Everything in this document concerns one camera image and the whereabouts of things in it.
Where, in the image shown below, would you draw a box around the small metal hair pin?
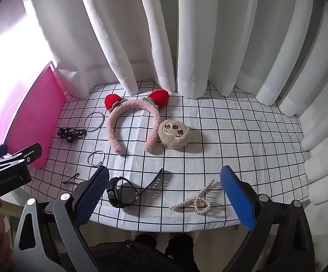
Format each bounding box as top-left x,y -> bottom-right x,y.
61,172 -> 81,184

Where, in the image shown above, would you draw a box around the pink plastic basin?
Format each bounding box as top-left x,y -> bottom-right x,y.
0,61 -> 67,171

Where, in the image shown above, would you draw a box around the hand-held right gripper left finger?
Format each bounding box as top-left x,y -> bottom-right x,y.
12,165 -> 110,272

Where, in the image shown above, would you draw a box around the pink plush strawberry headband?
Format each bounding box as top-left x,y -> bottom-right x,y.
105,89 -> 170,156

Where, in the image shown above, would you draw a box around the black hair bow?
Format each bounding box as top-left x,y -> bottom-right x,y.
57,127 -> 86,144

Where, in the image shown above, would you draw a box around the pearl hair claw clip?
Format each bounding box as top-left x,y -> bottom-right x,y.
169,177 -> 215,215

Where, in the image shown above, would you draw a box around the person's legs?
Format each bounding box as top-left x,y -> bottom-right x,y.
89,230 -> 203,272

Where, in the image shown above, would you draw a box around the black-checked white tablecloth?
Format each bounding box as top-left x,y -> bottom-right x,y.
25,81 -> 312,232

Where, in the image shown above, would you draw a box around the person's left hand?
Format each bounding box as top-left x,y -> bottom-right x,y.
0,200 -> 13,257

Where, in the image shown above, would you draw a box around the round beige plush coin purse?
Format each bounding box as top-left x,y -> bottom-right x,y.
158,119 -> 205,149

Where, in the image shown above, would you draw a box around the large silver bangle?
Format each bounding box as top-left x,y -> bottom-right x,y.
84,111 -> 106,133

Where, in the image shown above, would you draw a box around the white curtain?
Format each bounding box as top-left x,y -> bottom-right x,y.
0,0 -> 328,207

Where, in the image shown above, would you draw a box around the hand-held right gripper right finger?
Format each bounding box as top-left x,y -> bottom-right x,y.
220,165 -> 315,272

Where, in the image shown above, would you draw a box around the small silver bangle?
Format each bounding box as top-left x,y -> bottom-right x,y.
87,150 -> 106,166

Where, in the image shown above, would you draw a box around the black wristwatch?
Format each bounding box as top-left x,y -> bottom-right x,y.
106,176 -> 142,209

